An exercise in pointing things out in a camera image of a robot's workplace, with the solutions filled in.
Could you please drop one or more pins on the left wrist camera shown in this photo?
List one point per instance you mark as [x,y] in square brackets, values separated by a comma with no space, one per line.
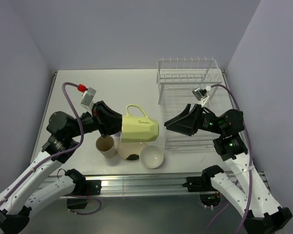
[87,98]

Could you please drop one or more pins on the aluminium front rail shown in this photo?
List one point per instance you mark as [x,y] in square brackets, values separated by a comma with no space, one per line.
[142,185]

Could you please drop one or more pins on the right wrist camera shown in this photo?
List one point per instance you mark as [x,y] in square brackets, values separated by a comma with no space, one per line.
[202,95]

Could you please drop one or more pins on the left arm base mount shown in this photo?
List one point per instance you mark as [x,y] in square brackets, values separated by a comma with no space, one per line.
[87,188]

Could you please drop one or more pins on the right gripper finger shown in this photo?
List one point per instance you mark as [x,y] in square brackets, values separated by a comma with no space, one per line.
[188,114]
[181,128]

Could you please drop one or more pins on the white wire dish rack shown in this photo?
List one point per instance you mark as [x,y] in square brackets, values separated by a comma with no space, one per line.
[176,79]

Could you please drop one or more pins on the yellow-green mug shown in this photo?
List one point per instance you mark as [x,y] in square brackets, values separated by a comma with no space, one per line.
[138,128]

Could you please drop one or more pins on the purple plastic cup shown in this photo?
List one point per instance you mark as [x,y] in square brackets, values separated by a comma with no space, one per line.
[117,136]

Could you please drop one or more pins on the white ceramic bowl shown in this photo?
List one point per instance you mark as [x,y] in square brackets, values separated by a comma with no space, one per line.
[151,157]

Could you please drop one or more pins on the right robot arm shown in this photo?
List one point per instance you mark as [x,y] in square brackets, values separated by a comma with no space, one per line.
[260,211]

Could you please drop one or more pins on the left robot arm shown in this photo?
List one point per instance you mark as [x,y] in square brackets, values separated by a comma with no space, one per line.
[22,199]

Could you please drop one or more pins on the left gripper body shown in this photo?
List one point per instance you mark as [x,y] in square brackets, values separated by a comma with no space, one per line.
[92,123]

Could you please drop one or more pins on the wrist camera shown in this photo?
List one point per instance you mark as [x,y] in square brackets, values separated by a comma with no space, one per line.
[87,98]
[202,95]

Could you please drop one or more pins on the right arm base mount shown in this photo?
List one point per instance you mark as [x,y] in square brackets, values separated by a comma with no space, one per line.
[196,184]

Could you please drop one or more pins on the beige plastic cup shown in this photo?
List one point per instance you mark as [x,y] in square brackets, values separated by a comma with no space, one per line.
[106,146]

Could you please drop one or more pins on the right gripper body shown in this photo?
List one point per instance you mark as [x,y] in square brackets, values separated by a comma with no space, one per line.
[206,121]

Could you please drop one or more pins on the cream floral plate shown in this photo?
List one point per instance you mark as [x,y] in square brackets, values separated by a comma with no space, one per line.
[130,151]

